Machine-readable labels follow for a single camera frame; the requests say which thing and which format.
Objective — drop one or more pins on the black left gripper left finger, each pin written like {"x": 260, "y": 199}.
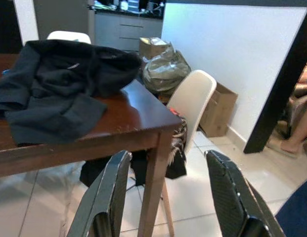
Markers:
{"x": 106, "y": 197}

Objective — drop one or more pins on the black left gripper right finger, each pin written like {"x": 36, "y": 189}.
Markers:
{"x": 232, "y": 202}

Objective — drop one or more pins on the black hooded jacket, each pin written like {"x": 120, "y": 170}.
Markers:
{"x": 59, "y": 93}

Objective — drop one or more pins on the dark blue fabric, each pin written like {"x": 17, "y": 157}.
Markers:
{"x": 296, "y": 212}

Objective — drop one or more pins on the black cloth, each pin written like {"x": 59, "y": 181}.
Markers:
{"x": 175, "y": 168}

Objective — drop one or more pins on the patterned cloth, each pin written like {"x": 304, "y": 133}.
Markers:
{"x": 179, "y": 138}

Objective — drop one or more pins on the brown wooden table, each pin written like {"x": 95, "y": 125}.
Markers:
{"x": 133, "y": 116}

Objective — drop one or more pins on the brown cardboard box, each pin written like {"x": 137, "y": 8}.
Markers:
{"x": 217, "y": 113}

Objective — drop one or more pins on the white plastic chair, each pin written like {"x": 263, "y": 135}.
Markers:
{"x": 195, "y": 98}
{"x": 69, "y": 37}

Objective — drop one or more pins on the black square column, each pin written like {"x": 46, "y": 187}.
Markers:
{"x": 274, "y": 98}

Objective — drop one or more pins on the beige blanket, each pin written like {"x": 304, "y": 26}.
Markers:
{"x": 299, "y": 98}

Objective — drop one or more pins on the grey plastic bag bundle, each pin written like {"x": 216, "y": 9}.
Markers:
{"x": 165, "y": 71}

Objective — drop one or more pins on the taped cardboard box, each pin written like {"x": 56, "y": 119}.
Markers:
{"x": 150, "y": 47}

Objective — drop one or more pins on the grey kitchen cabinet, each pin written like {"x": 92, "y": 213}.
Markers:
{"x": 128, "y": 32}

